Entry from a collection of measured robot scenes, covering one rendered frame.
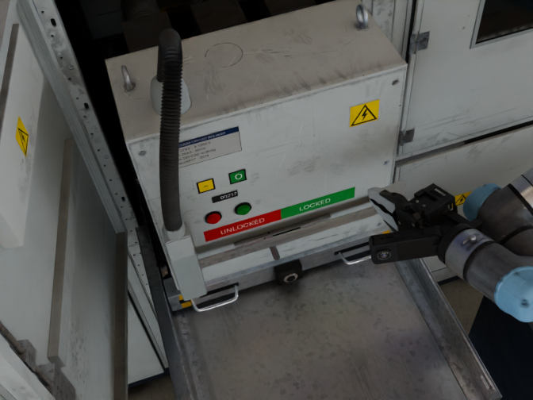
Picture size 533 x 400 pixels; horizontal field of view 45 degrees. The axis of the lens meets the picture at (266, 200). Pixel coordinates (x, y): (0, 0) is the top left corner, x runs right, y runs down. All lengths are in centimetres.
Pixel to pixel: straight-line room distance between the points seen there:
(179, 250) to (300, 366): 42
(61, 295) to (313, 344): 57
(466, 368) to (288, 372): 37
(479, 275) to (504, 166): 106
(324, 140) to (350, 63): 15
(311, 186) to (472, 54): 55
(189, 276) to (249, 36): 45
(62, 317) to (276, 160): 46
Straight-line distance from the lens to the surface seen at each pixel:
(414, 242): 104
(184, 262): 115
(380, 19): 143
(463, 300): 250
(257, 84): 112
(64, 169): 127
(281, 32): 122
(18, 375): 88
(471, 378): 142
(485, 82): 170
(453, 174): 192
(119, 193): 154
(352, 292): 148
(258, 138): 113
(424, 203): 109
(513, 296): 96
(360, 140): 123
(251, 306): 147
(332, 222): 132
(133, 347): 210
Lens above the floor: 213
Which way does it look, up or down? 52 degrees down
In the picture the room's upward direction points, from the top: 7 degrees counter-clockwise
